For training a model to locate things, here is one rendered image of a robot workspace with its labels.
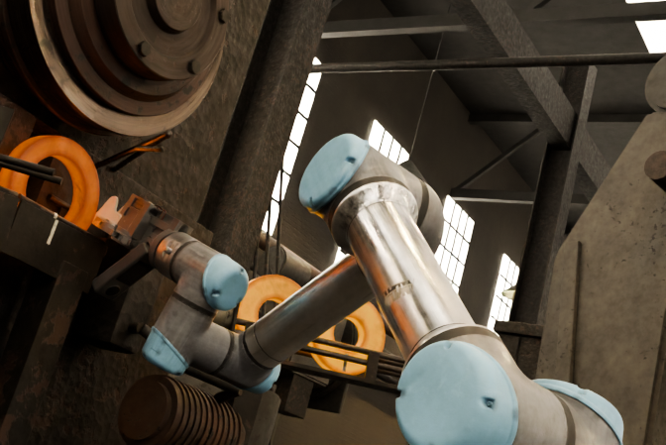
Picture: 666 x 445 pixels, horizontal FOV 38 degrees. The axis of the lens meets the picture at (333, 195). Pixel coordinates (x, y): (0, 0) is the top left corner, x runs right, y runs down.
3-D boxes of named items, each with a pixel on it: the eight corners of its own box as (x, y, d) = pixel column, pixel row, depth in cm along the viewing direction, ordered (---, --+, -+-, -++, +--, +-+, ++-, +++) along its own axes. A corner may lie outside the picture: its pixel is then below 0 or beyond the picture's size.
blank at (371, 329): (312, 286, 188) (319, 284, 185) (384, 304, 193) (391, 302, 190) (298, 367, 183) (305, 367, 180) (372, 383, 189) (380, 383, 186)
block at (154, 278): (65, 335, 171) (111, 209, 178) (96, 349, 177) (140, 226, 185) (109, 343, 165) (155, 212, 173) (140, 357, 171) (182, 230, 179)
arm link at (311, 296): (471, 196, 143) (250, 357, 165) (421, 162, 137) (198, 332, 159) (488, 256, 135) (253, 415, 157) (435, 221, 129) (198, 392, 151)
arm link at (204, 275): (202, 309, 143) (231, 258, 144) (157, 280, 150) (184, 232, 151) (234, 323, 150) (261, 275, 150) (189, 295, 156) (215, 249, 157)
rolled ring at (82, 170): (115, 166, 167) (101, 165, 169) (35, 114, 153) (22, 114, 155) (77, 267, 161) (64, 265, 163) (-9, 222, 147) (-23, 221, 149)
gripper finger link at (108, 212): (107, 191, 170) (138, 209, 164) (88, 220, 169) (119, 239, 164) (94, 183, 168) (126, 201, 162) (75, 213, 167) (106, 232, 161)
